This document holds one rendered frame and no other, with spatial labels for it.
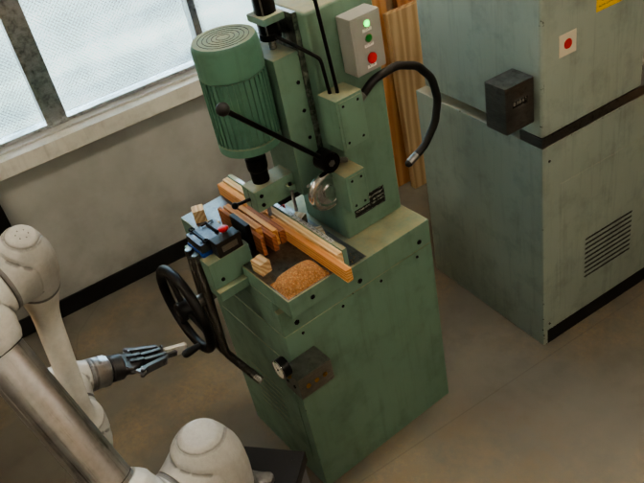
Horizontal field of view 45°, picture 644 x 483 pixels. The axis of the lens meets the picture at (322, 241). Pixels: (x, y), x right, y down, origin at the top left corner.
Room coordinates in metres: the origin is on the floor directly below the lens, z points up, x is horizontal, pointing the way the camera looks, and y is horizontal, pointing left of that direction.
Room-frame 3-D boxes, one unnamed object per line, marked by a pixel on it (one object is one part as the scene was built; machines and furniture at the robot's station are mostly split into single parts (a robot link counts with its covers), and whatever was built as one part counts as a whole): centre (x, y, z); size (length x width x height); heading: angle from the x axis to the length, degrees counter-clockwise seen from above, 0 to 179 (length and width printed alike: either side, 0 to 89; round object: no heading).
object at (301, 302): (1.83, 0.22, 0.87); 0.61 x 0.30 x 0.06; 30
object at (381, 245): (1.95, 0.02, 0.76); 0.57 x 0.45 x 0.09; 120
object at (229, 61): (1.89, 0.13, 1.35); 0.18 x 0.18 x 0.31
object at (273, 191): (1.90, 0.11, 1.03); 0.14 x 0.07 x 0.09; 120
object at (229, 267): (1.79, 0.30, 0.91); 0.15 x 0.14 x 0.09; 30
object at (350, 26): (1.93, -0.22, 1.40); 0.10 x 0.06 x 0.16; 120
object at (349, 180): (1.85, -0.11, 1.02); 0.09 x 0.07 x 0.12; 30
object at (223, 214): (1.87, 0.22, 0.93); 0.24 x 0.01 x 0.06; 30
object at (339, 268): (1.86, 0.11, 0.92); 0.67 x 0.02 x 0.04; 30
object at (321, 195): (1.85, -0.04, 1.02); 0.12 x 0.03 x 0.12; 120
